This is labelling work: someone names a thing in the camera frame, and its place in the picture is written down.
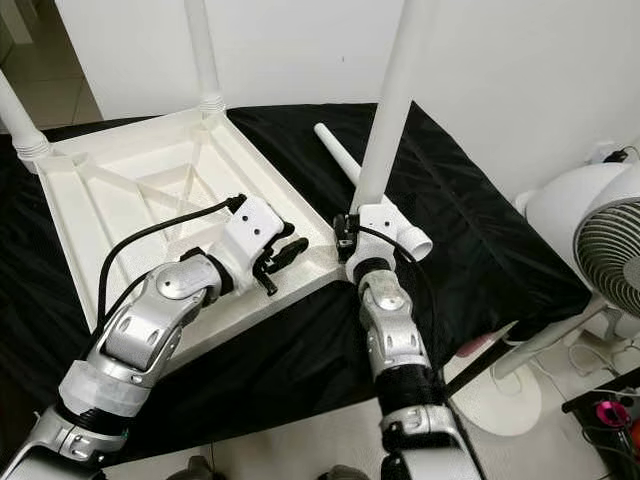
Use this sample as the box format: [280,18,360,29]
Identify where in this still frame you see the white plastic children tabletop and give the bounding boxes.
[35,105,351,351]

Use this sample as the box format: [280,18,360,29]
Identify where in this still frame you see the black cloth table cover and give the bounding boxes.
[0,100,593,466]

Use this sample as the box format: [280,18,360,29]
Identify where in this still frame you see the grey robot foot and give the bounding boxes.
[320,465,371,480]
[175,455,221,480]

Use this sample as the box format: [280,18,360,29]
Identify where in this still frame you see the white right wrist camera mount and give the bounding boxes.
[345,200,411,286]

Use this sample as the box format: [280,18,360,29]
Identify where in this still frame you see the black magenta hair dryer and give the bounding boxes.
[563,385,640,471]

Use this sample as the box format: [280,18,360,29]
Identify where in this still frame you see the pink cushion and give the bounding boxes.
[455,330,506,359]

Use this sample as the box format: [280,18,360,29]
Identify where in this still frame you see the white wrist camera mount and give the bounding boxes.
[345,200,411,286]
[218,197,286,291]

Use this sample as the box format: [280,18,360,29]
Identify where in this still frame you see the white wall socket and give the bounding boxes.
[592,140,619,163]

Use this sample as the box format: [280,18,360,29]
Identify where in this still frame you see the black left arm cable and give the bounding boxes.
[93,193,249,351]

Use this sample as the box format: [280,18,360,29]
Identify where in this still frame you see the grey left robot foot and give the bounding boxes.
[175,455,221,480]

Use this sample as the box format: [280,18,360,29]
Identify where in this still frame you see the black metal frame bar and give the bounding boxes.
[443,320,521,399]

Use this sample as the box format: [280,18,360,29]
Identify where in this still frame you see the grey right robot foot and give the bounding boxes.
[320,465,371,480]

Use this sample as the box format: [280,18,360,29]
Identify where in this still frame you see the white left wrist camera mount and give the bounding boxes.
[218,197,286,291]

